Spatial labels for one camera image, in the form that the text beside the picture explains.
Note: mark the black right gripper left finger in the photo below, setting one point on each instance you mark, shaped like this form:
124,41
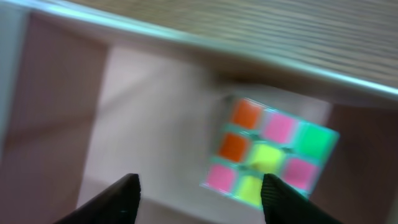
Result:
118,204

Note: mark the white cardboard box pink inside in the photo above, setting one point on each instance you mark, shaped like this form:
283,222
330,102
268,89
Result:
94,90

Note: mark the colourful puzzle cube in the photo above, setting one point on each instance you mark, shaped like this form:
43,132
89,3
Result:
257,139

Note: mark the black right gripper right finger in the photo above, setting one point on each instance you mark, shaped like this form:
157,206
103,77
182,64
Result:
284,205

